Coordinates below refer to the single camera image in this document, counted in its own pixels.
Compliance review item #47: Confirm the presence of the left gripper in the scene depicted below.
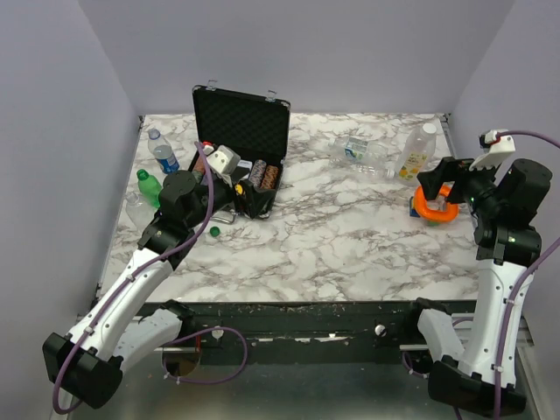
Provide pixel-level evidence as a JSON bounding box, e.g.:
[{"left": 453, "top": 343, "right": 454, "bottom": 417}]
[{"left": 185, "top": 165, "right": 276, "bottom": 229}]

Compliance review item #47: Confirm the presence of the square clear juice bottle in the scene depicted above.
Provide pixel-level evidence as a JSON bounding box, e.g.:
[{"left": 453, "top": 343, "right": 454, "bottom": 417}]
[{"left": 395, "top": 124, "right": 437, "bottom": 184}]

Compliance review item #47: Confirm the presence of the white juice bottle cap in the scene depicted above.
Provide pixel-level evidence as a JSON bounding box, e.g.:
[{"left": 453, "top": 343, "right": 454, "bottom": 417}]
[{"left": 422, "top": 122, "right": 437, "bottom": 135}]

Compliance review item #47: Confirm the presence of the blue label water bottle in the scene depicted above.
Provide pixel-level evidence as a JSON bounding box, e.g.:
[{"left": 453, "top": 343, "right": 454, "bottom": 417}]
[{"left": 148, "top": 129, "right": 180, "bottom": 174}]

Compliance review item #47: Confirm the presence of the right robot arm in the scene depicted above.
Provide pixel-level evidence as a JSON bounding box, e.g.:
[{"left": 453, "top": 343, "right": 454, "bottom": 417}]
[{"left": 402, "top": 157, "right": 552, "bottom": 419}]

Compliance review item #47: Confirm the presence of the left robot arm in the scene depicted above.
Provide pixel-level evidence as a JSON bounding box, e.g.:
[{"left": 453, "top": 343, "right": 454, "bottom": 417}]
[{"left": 42, "top": 168, "right": 277, "bottom": 414}]

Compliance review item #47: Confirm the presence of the clear bottle green-blue label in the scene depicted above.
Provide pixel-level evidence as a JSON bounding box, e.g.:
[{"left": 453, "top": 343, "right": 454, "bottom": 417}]
[{"left": 328, "top": 136, "right": 394, "bottom": 179}]

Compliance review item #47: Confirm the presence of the green soda bottle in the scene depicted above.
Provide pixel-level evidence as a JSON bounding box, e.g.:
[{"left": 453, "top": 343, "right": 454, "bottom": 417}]
[{"left": 136, "top": 169, "right": 162, "bottom": 208}]

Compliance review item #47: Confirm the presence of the crushed clear bottle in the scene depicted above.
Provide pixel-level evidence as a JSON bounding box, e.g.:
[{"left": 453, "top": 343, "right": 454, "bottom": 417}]
[{"left": 124, "top": 192, "right": 158, "bottom": 233}]

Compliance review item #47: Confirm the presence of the black poker chip case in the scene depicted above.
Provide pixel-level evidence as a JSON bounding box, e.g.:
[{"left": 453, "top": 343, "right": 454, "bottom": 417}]
[{"left": 177, "top": 85, "right": 292, "bottom": 220}]

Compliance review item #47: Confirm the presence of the orange ring toy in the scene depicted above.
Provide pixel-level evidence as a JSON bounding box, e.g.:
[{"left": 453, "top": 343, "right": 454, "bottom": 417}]
[{"left": 412, "top": 185, "right": 459, "bottom": 224}]

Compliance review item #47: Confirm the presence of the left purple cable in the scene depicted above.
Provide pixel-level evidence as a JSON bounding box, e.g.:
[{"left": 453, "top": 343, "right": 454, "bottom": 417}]
[{"left": 52, "top": 140, "right": 249, "bottom": 415}]

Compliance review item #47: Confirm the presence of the purple cable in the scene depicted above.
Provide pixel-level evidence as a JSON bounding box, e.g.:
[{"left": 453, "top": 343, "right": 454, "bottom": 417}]
[
  {"left": 52, "top": 140, "right": 249, "bottom": 415},
  {"left": 401, "top": 129, "right": 560, "bottom": 420}
]

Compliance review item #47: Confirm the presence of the black front rail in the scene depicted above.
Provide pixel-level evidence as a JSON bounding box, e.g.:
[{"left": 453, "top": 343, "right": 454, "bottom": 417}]
[{"left": 87, "top": 299, "right": 482, "bottom": 364}]

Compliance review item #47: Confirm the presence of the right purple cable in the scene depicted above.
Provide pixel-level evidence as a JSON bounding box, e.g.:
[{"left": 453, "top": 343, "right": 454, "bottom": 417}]
[{"left": 401, "top": 129, "right": 560, "bottom": 420}]

